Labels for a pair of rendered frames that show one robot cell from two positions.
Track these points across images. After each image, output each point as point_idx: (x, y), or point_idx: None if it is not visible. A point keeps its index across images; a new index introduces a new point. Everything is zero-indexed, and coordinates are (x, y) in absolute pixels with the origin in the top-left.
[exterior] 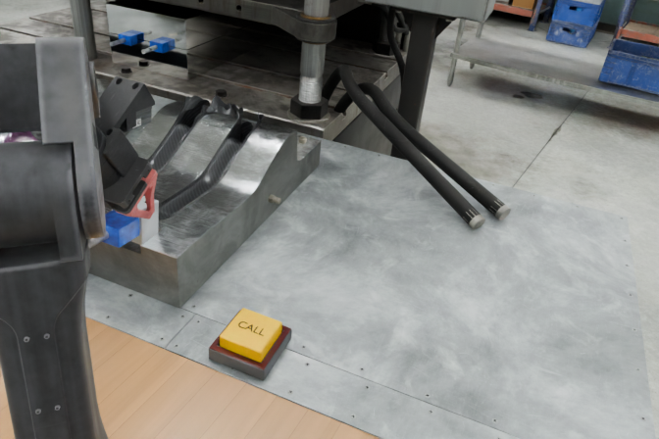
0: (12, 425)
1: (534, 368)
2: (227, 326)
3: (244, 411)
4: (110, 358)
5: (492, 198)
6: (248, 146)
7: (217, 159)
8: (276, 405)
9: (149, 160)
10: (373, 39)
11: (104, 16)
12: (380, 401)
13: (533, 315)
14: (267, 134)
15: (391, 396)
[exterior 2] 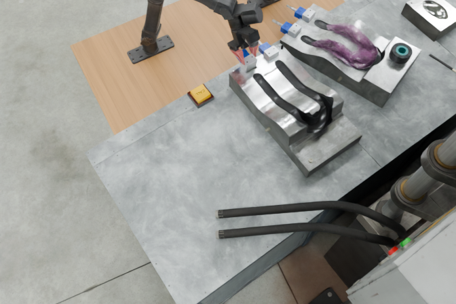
0: (207, 43)
1: (142, 169)
2: (208, 90)
3: (181, 87)
4: (218, 65)
5: (225, 231)
6: (285, 113)
7: (288, 104)
8: (178, 95)
9: (302, 84)
10: None
11: None
12: (162, 119)
13: (159, 191)
14: (288, 121)
15: (161, 123)
